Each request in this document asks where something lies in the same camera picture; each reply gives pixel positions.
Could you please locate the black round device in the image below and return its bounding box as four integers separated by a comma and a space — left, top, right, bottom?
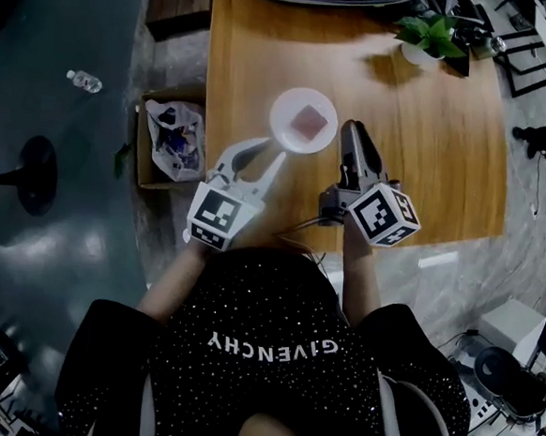
470, 344, 546, 422

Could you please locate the person's left forearm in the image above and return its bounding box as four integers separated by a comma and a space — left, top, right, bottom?
133, 236, 209, 324

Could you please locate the dark wooden pallet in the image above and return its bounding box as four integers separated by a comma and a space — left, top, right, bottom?
142, 0, 215, 47

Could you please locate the person's right forearm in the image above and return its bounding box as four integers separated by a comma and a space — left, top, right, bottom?
334, 218, 381, 330

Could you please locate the white plastic trash bag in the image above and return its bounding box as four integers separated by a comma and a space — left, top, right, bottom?
138, 97, 211, 184

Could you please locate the white square box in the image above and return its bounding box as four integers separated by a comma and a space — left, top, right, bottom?
475, 295, 546, 363

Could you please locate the green potted plant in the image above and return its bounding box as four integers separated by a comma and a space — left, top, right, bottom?
389, 10, 474, 78

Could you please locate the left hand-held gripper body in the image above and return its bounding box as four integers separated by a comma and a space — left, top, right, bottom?
181, 157, 269, 257

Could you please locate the brown cardboard box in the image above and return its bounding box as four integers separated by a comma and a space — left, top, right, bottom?
130, 84, 214, 195

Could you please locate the clear plastic water bottle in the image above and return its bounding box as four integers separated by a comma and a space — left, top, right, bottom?
64, 68, 105, 96

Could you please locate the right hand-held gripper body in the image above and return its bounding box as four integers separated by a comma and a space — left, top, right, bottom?
314, 162, 427, 251

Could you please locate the black round stand base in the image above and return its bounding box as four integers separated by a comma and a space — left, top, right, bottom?
0, 130, 63, 218

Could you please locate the red piece of meat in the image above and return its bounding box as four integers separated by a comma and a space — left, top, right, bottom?
289, 102, 331, 142

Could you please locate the person's black sparkly shirt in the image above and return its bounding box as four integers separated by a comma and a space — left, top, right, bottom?
51, 231, 483, 436

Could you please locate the thin gripper cable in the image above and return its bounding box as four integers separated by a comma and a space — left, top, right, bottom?
267, 213, 349, 269

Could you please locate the black metal frame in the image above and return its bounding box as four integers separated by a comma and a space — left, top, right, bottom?
497, 36, 546, 102

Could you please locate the white round plate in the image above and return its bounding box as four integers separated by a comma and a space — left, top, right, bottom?
265, 84, 342, 158

